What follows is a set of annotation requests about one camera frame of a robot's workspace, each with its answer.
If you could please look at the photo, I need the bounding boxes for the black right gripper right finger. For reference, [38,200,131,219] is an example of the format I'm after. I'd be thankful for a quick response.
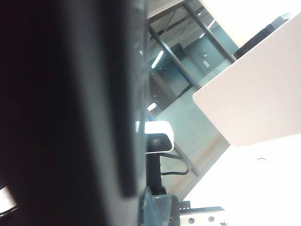
[140,187,172,226]

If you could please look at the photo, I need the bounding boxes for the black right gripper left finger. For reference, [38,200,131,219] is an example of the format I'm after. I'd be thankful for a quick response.
[101,197,143,226]

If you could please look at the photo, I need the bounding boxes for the black smartphone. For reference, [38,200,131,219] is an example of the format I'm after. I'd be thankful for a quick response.
[0,0,149,226]

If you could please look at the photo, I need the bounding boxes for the white and black webcam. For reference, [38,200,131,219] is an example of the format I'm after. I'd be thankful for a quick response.
[143,121,175,155]

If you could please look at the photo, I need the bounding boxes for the black computer monitor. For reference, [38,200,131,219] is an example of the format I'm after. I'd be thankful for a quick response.
[233,13,294,61]

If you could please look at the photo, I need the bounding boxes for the black camera stand pole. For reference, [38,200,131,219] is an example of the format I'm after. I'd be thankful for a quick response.
[146,153,166,196]

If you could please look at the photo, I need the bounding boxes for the black webcam cable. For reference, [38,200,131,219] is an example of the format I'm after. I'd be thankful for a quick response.
[161,162,190,177]

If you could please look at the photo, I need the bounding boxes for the silver aluminium camera mount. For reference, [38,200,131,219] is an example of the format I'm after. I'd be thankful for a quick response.
[173,200,227,226]

